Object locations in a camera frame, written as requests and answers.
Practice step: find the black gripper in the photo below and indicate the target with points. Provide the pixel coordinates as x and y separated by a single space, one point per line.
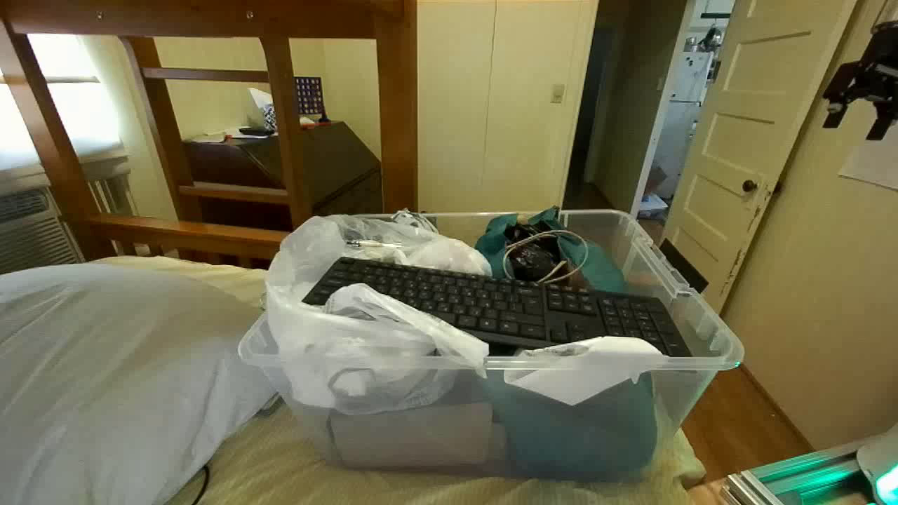
873 65

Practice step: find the grey box inside storage box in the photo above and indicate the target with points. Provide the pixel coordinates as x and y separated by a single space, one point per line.
410 438

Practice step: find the white paper sheet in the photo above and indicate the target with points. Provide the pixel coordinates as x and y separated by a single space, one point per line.
585 366

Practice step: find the wooden bunk bed frame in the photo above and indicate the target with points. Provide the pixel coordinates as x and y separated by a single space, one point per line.
282 102

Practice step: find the white pillow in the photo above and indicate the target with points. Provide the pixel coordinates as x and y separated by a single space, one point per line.
101 375

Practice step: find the pale yellow bed sheet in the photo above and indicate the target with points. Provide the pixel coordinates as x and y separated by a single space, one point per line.
271 467

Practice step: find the dark round door knob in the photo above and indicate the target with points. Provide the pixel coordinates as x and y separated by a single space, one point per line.
751 186

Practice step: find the clear plastic storage box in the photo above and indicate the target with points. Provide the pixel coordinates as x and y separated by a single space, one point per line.
690 375

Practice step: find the cream panelled door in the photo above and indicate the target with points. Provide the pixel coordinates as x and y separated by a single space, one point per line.
748 113

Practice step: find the cream closet doors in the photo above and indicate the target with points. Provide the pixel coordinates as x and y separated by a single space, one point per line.
495 95

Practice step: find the dark wooden dresser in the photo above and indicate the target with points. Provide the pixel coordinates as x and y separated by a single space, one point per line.
325 165

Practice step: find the teal green cloth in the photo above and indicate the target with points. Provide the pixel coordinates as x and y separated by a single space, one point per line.
579 431

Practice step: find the black computer keyboard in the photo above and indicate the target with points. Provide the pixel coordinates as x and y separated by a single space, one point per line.
495 304

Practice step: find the small picture frame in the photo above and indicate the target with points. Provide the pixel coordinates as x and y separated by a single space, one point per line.
310 98

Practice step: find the aluminium robot mounting plate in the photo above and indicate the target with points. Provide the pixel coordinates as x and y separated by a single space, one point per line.
794 474

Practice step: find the paper sheet on wall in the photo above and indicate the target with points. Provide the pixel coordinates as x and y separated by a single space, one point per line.
873 165

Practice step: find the white plastic bag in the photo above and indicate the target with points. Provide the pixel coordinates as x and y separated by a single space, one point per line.
355 346

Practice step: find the window air conditioner unit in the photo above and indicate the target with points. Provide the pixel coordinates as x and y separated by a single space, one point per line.
38 215

